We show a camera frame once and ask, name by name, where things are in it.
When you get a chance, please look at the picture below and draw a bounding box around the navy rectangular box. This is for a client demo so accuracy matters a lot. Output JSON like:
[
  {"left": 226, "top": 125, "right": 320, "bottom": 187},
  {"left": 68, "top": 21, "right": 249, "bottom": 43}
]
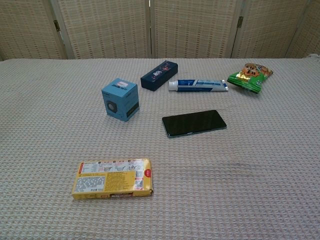
[{"left": 140, "top": 60, "right": 179, "bottom": 92}]

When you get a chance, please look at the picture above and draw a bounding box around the green orange snack bag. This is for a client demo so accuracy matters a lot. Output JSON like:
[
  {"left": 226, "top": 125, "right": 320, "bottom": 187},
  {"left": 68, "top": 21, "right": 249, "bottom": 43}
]
[{"left": 226, "top": 62, "right": 274, "bottom": 95}]

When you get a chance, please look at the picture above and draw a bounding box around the yellow flat food box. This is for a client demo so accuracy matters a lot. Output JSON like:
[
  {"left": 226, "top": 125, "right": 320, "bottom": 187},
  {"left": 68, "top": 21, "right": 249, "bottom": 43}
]
[{"left": 71, "top": 157, "right": 154, "bottom": 200}]

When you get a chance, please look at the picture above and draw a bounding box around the light blue cube box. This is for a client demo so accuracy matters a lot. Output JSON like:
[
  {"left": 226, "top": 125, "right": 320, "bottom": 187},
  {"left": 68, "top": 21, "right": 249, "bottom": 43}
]
[{"left": 101, "top": 77, "right": 140, "bottom": 123}]

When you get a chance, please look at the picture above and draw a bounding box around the smartphone black screen teal back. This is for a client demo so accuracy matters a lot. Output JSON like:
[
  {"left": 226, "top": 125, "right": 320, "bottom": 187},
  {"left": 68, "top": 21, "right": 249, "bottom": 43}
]
[{"left": 161, "top": 109, "right": 228, "bottom": 140}]

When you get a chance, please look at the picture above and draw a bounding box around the blue white toothpaste tube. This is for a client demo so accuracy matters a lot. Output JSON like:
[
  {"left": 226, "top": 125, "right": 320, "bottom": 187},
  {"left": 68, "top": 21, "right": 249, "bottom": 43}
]
[{"left": 168, "top": 79, "right": 229, "bottom": 93}]

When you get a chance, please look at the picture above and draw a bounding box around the woven folding screen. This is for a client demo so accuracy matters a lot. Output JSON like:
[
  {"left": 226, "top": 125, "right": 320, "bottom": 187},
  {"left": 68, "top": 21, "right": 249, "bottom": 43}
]
[{"left": 0, "top": 0, "right": 320, "bottom": 61}]

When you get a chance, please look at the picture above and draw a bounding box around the beige woven tablecloth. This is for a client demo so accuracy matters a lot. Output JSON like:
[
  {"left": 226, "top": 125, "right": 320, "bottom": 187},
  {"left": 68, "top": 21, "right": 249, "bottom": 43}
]
[{"left": 0, "top": 57, "right": 320, "bottom": 240}]

